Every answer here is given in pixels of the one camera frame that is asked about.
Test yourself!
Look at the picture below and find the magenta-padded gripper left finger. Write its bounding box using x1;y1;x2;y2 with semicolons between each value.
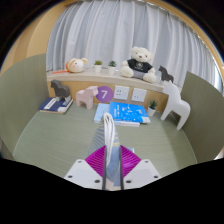
63;145;108;190

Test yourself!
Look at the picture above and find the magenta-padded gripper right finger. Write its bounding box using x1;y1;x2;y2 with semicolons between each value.
119;145;162;190

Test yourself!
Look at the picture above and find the blue towel with yellow leaf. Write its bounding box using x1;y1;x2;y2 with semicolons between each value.
87;112;136;188

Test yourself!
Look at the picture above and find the small plant in white pot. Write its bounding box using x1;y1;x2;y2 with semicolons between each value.
107;60;118;75
93;59;103;73
147;99;159;117

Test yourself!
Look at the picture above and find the light blue book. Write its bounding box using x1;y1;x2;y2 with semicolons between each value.
93;102;141;128

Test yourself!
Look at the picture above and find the dark blue book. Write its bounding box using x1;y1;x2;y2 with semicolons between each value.
38;96;74;115

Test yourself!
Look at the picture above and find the pink horse figure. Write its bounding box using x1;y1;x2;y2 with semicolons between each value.
75;85;100;111

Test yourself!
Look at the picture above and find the large white horse figure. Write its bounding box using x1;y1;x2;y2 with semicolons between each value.
160;80;192;131

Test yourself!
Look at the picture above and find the round purple sign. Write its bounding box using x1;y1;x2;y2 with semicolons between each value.
95;85;114;103

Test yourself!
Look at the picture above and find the dark grey horse figure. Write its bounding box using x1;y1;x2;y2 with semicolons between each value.
50;79;72;103

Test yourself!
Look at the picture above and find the green desk partition panel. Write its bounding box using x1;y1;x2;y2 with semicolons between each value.
0;53;49;156
181;70;224;164

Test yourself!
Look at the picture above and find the wooden window ledge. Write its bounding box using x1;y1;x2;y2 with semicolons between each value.
46;68;183;113

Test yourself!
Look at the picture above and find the small black horse figure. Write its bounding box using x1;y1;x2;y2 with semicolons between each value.
157;65;175;84

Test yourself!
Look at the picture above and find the cream and orange plush toy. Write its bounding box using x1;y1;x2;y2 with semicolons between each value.
52;57;89;75

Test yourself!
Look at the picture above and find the white teddy bear black shirt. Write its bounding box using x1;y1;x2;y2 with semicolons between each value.
119;46;157;84

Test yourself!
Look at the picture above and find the white curtain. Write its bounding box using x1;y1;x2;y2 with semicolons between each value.
45;0;218;88

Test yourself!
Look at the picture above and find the white wall socket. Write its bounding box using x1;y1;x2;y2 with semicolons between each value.
113;84;131;101
130;87;148;103

